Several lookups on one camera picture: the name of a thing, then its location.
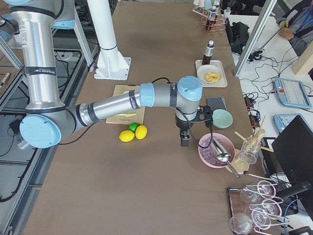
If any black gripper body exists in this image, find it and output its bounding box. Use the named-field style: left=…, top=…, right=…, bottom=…
left=176, top=106, right=213, bottom=137

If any braided golden donut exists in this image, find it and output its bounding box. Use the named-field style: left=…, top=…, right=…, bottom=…
left=205, top=72, right=220, bottom=83

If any white round plate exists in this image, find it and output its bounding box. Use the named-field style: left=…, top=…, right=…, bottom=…
left=197, top=65, right=223, bottom=84

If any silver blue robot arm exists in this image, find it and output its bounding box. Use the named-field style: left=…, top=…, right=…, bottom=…
left=8, top=0, right=213, bottom=149

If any dark tea bottle on tray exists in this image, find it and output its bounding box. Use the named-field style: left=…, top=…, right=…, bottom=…
left=202, top=40, right=215, bottom=65

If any dark glass tray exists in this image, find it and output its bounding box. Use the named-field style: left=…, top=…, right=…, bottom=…
left=227, top=188, right=255, bottom=235

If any grey folded cloth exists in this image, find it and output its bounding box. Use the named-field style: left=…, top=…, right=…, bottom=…
left=206, top=96, right=227, bottom=111

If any mint green bowl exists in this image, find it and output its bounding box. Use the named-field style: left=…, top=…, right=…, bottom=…
left=212, top=109, right=233, bottom=129

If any pink ice bowl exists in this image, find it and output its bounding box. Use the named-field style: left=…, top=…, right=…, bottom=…
left=198, top=133, right=235, bottom=168

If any metal ice scoop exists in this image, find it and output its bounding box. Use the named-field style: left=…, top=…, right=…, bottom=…
left=211, top=139, right=240, bottom=178

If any yellow lemon right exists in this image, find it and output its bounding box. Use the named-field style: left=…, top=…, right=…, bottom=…
left=135, top=125, right=148, bottom=140

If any yellow lemon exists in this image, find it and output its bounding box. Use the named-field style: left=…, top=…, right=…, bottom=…
left=119, top=130, right=135, bottom=142
left=135, top=125, right=148, bottom=140

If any wooden cutting board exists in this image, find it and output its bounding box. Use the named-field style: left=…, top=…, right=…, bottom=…
left=106, top=85, right=145, bottom=125

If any green lime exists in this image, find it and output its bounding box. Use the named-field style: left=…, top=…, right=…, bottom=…
left=128, top=122, right=140, bottom=133

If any clear glass mug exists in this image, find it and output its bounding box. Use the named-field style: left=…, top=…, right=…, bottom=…
left=239, top=137, right=261, bottom=164

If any wooden cup stand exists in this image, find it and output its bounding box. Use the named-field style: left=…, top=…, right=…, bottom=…
left=235, top=116, right=274, bottom=165

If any yellow lemon left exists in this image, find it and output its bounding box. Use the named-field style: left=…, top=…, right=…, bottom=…
left=119, top=130, right=135, bottom=142

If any yellow plastic knife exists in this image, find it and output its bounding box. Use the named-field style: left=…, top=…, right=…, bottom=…
left=116, top=113, right=137, bottom=117

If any blue teach pendant lower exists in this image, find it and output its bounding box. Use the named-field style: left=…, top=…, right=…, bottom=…
left=273, top=114, right=307, bottom=134

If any blue teach pendant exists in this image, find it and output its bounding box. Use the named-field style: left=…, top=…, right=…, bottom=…
left=273, top=114, right=307, bottom=134
left=274, top=78, right=312, bottom=109

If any black bag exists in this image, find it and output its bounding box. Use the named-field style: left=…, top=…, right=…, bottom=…
left=225, top=22, right=249, bottom=55

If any blue teach pendant upper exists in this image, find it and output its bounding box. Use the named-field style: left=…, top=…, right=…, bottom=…
left=274, top=78, right=312, bottom=109

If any black monitor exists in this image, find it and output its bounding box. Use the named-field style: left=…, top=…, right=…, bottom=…
left=272, top=115, right=313, bottom=184

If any wine glass upper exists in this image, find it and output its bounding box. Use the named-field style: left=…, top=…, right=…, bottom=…
left=240, top=180, right=276, bottom=203

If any wine glass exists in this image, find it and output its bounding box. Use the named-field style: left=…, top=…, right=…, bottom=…
left=240, top=180, right=276, bottom=203
left=248, top=199, right=282, bottom=218
left=251, top=208, right=271, bottom=230

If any round glass bottom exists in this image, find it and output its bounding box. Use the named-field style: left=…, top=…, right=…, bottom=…
left=229, top=212, right=253, bottom=235

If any tea bottle in rack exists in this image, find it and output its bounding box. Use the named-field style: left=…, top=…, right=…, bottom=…
left=208, top=6, right=216, bottom=24

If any wine glass lower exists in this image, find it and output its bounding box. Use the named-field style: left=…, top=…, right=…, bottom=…
left=251, top=208, right=271, bottom=230

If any wine glass middle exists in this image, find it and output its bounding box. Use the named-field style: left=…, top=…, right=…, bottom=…
left=248, top=199, right=282, bottom=218

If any seated person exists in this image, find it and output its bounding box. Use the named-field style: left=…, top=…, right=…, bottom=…
left=276, top=0, right=313, bottom=56

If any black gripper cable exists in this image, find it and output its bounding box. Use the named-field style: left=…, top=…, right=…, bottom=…
left=176, top=107, right=213, bottom=149

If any copper wire bottle rack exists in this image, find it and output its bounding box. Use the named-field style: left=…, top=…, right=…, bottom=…
left=201, top=7, right=228, bottom=35

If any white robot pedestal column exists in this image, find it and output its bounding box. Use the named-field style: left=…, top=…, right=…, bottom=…
left=88, top=0, right=131, bottom=81

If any aluminium frame post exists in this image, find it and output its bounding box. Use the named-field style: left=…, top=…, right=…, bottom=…
left=234, top=0, right=277, bottom=78

